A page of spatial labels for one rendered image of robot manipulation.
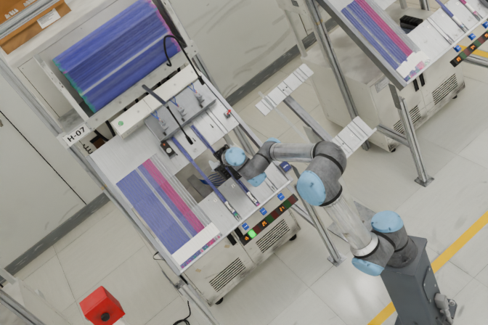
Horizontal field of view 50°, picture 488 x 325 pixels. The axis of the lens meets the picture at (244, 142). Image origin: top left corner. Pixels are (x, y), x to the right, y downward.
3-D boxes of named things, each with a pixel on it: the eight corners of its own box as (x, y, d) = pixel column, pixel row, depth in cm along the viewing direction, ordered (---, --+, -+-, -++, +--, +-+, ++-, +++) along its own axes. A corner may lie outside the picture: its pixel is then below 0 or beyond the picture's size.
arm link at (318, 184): (401, 252, 203) (332, 153, 181) (383, 284, 197) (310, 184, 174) (377, 247, 213) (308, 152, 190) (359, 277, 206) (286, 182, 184)
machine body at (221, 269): (305, 235, 317) (266, 166, 280) (215, 313, 303) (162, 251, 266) (250, 188, 368) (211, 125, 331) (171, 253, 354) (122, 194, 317)
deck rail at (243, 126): (292, 181, 256) (293, 179, 250) (288, 184, 255) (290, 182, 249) (200, 75, 267) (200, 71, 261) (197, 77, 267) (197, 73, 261)
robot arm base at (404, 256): (421, 241, 217) (417, 226, 211) (411, 271, 209) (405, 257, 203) (387, 234, 226) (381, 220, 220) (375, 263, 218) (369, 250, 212)
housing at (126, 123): (202, 84, 267) (202, 74, 254) (125, 143, 257) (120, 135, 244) (192, 73, 268) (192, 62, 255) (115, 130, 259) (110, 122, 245)
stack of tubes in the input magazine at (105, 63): (182, 49, 245) (153, 0, 230) (93, 114, 235) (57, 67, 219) (172, 43, 255) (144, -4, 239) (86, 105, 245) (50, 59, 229)
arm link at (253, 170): (274, 167, 217) (255, 149, 215) (259, 187, 212) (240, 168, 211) (267, 170, 224) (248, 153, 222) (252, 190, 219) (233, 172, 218)
